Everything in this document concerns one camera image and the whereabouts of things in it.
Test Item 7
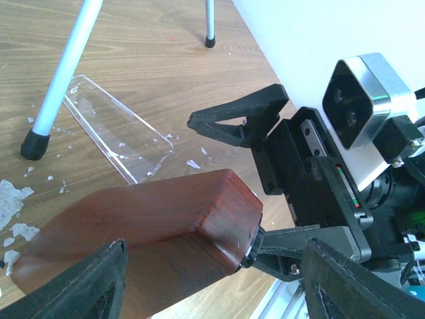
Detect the light blue music stand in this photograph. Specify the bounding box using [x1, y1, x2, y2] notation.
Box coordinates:
[20, 0, 218, 161]

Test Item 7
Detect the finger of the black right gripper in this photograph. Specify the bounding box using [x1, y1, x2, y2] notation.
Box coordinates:
[244, 225, 361, 282]
[187, 84, 289, 148]

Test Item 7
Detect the clear plastic metronome cover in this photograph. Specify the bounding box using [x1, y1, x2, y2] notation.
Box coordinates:
[63, 74, 175, 185]

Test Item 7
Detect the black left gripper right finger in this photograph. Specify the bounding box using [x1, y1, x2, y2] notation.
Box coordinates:
[301, 239, 424, 318]

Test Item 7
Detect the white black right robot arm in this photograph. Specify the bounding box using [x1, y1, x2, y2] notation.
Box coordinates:
[187, 84, 424, 284]

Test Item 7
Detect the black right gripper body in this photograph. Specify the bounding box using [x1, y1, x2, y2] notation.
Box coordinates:
[250, 106, 375, 263]

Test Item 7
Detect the large white paper scrap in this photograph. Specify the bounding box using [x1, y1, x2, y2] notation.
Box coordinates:
[1, 179, 34, 230]

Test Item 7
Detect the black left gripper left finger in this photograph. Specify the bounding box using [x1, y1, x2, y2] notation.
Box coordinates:
[1, 239, 128, 318]

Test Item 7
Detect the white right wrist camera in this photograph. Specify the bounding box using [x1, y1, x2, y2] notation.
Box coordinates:
[322, 53, 419, 191]

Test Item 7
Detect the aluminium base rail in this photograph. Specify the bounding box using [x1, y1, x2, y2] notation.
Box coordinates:
[249, 279, 309, 319]

